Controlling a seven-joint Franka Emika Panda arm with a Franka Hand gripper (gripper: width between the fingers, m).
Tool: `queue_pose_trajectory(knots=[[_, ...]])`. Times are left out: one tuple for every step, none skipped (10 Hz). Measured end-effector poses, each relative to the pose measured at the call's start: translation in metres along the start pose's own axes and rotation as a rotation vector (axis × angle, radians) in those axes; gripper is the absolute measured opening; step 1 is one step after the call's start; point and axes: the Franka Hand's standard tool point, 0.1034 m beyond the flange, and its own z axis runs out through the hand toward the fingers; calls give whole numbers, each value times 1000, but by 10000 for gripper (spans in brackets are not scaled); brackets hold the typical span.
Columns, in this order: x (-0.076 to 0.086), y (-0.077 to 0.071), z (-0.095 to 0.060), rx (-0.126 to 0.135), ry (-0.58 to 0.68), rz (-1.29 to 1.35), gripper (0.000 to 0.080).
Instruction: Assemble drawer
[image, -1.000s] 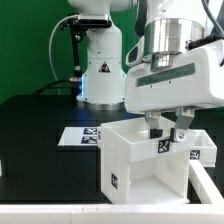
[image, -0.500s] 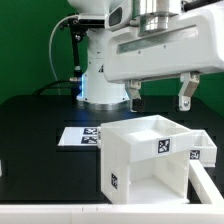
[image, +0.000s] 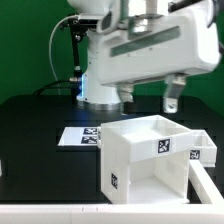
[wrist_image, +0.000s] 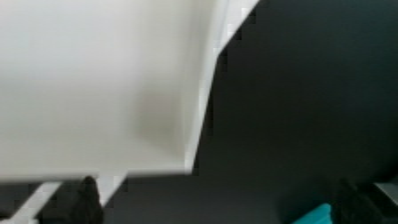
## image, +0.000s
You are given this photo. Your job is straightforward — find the white L-shaped border wall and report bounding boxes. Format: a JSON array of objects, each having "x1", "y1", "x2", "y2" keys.
[{"x1": 0, "y1": 161, "x2": 224, "y2": 224}]

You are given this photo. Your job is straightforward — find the white marker sheet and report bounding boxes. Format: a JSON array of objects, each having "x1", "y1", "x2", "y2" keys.
[{"x1": 58, "y1": 127, "x2": 97, "y2": 146}]

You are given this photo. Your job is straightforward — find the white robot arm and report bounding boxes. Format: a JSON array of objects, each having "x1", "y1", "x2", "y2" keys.
[{"x1": 67, "y1": 0, "x2": 224, "y2": 113}]

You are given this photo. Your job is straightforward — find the white drawer with knob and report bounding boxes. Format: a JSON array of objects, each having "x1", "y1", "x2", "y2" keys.
[{"x1": 97, "y1": 129, "x2": 101, "y2": 149}]

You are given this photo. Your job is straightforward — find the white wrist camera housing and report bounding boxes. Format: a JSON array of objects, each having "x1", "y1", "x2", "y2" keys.
[{"x1": 97, "y1": 11, "x2": 120, "y2": 35}]

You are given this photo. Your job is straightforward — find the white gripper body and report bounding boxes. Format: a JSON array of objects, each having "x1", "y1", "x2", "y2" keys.
[{"x1": 97, "y1": 6, "x2": 221, "y2": 86}]

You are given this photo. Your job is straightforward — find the white drawer cabinet frame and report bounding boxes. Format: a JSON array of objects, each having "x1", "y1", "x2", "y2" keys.
[{"x1": 99, "y1": 115, "x2": 193, "y2": 204}]

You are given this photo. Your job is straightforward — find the grey cable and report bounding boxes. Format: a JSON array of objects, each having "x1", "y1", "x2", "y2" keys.
[{"x1": 48, "y1": 16, "x2": 76, "y2": 96}]

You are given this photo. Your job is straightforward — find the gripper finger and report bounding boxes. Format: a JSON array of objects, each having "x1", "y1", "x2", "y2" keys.
[
  {"x1": 163, "y1": 74, "x2": 186, "y2": 113},
  {"x1": 118, "y1": 83, "x2": 134, "y2": 102}
]

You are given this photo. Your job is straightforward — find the black cables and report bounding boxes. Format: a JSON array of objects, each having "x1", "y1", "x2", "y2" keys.
[{"x1": 31, "y1": 79, "x2": 83, "y2": 97}]

